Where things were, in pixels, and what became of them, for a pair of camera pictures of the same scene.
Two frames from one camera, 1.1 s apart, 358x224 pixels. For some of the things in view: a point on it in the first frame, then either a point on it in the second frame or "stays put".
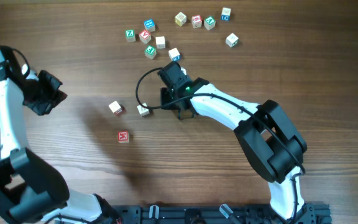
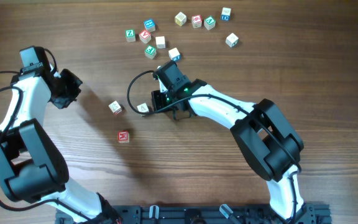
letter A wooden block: (143, 111) stays put
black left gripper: (44, 95) → (68, 91)
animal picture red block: (115, 107) stays put
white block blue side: (174, 55) stays put
